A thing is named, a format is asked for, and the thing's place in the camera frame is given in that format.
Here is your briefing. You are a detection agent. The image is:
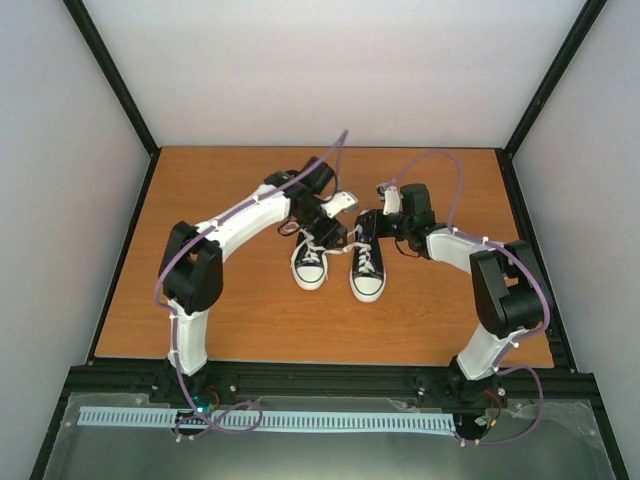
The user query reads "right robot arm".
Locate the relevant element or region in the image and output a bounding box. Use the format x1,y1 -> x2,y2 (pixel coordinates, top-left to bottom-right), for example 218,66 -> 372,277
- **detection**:
349,184 -> 553,405

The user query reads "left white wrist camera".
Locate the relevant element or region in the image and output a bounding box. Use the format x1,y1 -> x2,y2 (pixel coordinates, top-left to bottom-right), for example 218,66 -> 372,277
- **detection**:
321,191 -> 359,218

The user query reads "white shoelace of sneaker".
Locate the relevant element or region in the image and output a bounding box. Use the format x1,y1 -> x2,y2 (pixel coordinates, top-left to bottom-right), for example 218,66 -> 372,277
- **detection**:
292,229 -> 331,284
325,226 -> 384,280

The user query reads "white slotted cable duct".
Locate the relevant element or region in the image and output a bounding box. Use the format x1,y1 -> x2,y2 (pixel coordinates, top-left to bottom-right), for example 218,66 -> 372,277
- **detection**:
76,406 -> 455,436

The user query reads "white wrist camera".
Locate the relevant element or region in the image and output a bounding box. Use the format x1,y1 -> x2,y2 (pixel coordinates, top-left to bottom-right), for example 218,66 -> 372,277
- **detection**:
321,191 -> 359,218
376,182 -> 401,215

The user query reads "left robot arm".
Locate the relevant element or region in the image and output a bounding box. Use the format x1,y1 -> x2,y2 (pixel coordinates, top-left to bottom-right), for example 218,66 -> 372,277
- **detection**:
154,158 -> 359,403

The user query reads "black frame post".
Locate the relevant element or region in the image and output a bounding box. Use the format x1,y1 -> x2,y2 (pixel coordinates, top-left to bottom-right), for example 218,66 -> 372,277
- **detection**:
503,0 -> 609,157
62,0 -> 162,157

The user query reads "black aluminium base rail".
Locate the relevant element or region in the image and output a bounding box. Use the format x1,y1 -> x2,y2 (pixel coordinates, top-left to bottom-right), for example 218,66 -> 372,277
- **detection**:
62,360 -> 601,410

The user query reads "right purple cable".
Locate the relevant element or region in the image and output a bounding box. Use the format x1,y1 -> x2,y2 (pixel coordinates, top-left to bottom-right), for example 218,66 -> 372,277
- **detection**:
389,148 -> 554,447

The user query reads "right black frame post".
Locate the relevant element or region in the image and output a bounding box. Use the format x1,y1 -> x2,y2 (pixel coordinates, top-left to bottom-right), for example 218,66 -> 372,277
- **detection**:
503,0 -> 609,157

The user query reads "left black frame post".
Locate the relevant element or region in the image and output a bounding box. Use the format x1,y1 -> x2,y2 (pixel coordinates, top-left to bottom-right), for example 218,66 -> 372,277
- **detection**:
62,0 -> 162,157

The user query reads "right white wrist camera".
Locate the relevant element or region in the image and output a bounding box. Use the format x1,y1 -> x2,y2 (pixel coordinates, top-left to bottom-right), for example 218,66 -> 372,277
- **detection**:
376,182 -> 401,215

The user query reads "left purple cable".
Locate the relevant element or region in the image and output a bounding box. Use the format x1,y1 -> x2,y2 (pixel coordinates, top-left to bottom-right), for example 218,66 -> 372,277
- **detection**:
152,128 -> 350,442

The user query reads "purple cable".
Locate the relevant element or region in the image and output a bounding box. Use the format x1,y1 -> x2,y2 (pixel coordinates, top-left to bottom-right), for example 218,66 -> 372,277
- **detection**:
152,128 -> 350,442
389,148 -> 554,447

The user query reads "black sneaker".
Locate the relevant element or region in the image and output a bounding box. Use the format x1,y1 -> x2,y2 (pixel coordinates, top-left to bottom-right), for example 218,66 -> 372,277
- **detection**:
290,227 -> 329,291
349,225 -> 386,303

